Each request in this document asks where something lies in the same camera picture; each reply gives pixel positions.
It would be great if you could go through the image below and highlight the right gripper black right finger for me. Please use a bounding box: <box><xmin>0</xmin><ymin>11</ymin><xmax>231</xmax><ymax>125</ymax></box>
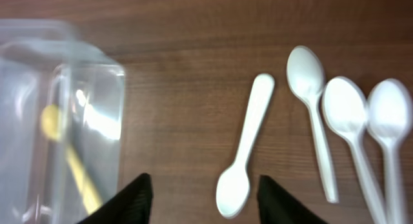
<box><xmin>257</xmin><ymin>175</ymin><xmax>327</xmax><ymax>224</ymax></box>

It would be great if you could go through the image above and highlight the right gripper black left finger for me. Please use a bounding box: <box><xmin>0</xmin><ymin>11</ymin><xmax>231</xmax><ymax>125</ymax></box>
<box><xmin>78</xmin><ymin>173</ymin><xmax>153</xmax><ymax>224</ymax></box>

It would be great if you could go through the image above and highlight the white wide-handle spoon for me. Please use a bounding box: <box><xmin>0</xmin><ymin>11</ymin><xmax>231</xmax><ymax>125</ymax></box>
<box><xmin>216</xmin><ymin>73</ymin><xmax>275</xmax><ymax>219</ymax></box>

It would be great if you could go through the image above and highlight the yellow plastic spoon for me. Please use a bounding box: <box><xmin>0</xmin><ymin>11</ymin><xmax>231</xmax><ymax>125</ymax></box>
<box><xmin>41</xmin><ymin>105</ymin><xmax>103</xmax><ymax>215</ymax></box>

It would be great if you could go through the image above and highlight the white plastic spoon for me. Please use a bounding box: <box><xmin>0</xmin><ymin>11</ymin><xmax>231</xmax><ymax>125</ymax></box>
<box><xmin>321</xmin><ymin>76</ymin><xmax>387</xmax><ymax>223</ymax></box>
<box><xmin>368</xmin><ymin>78</ymin><xmax>412</xmax><ymax>223</ymax></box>

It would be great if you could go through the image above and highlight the white slim spoon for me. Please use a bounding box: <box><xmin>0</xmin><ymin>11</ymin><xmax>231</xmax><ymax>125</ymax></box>
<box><xmin>287</xmin><ymin>45</ymin><xmax>339</xmax><ymax>203</ymax></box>

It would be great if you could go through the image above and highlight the clear plastic container right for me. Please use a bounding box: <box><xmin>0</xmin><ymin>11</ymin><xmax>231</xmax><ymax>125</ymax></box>
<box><xmin>1</xmin><ymin>42</ymin><xmax>125</xmax><ymax>223</ymax></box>

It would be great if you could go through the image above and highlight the clear plastic container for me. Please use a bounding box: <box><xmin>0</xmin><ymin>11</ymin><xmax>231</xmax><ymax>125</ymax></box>
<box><xmin>1</xmin><ymin>42</ymin><xmax>125</xmax><ymax>223</ymax></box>
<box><xmin>1</xmin><ymin>19</ymin><xmax>78</xmax><ymax>54</ymax></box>

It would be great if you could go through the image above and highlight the clear plastic container left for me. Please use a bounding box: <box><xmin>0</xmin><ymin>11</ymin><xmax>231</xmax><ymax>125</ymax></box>
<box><xmin>1</xmin><ymin>19</ymin><xmax>78</xmax><ymax>54</ymax></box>

